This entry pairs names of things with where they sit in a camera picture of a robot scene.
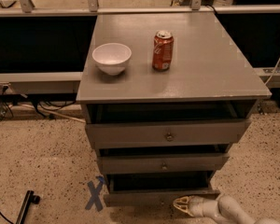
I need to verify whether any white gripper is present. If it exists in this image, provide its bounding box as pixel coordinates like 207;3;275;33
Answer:
174;196;220;218

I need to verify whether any grey bottom drawer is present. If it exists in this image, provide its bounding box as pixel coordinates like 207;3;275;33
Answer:
104;171;220;206

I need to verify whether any grey drawer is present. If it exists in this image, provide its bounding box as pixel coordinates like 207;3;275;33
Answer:
104;171;220;206
86;119;250;149
97;153;229;175

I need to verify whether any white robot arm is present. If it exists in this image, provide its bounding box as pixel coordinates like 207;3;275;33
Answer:
173;195;280;224

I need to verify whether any grey wooden drawer cabinet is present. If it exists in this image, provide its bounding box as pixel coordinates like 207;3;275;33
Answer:
76;12;273;207

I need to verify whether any grey middle drawer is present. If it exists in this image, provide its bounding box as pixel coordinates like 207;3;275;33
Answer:
97;153;229;175

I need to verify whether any grey top drawer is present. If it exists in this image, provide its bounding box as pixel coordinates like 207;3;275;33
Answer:
86;119;250;149

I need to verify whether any blue tape cross marker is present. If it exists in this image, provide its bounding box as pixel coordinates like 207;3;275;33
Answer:
85;176;105;212

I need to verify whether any black bar tool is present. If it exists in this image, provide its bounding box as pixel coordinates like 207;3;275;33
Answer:
16;190;41;224

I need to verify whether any white ceramic bowl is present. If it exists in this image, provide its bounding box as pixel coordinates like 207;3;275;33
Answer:
92;43;132;76

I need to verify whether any orange soda can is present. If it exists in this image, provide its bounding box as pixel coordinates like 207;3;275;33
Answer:
152;30;174;71

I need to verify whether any black floor cable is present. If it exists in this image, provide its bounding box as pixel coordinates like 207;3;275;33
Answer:
0;202;15;224

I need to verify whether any black cable bundle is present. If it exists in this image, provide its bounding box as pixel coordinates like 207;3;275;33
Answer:
0;86;77;121

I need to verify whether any metal railing frame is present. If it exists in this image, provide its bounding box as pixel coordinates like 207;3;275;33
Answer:
0;0;280;96

